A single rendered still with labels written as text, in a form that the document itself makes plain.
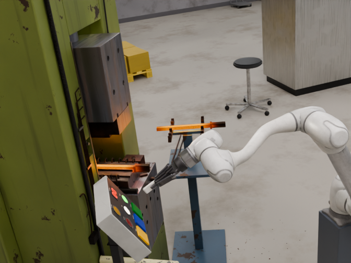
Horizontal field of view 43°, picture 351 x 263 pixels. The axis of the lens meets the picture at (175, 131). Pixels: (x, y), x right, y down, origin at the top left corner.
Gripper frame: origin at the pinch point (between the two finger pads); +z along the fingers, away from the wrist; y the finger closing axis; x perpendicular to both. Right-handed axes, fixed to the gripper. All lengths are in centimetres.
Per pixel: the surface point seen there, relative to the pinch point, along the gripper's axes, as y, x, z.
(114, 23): 90, 54, -32
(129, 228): -25.1, 4.0, 13.4
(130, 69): 531, -99, 13
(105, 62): 34, 53, -19
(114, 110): 34.5, 29.9, -6.0
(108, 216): -26.9, 16.1, 15.2
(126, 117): 48, 18, -6
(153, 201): 51, -38, 17
